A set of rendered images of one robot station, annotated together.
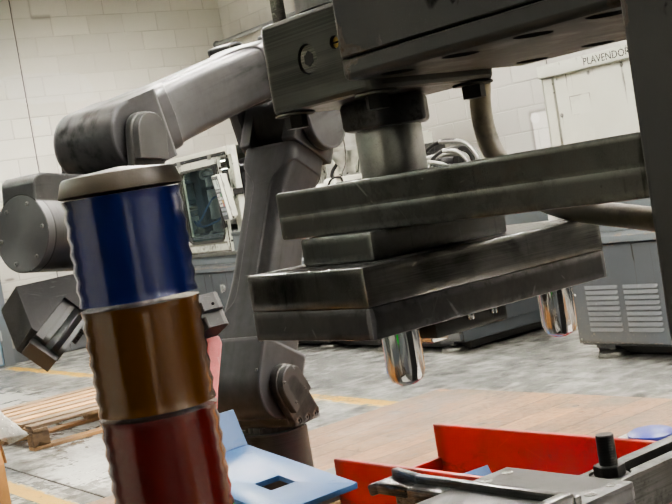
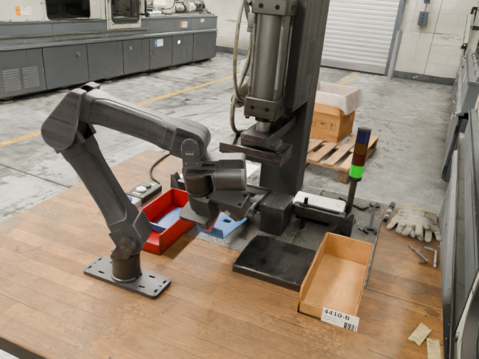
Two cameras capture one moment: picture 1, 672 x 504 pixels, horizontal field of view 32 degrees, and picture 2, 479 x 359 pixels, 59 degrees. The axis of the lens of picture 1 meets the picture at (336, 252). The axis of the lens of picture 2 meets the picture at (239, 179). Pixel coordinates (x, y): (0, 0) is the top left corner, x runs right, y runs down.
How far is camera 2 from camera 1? 1.57 m
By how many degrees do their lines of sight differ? 116
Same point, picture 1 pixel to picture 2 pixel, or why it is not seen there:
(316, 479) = (222, 216)
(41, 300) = (244, 196)
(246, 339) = (140, 215)
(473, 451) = not seen: hidden behind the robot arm
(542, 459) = (150, 211)
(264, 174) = (97, 152)
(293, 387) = not seen: hidden behind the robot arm
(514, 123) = not seen: outside the picture
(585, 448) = (159, 200)
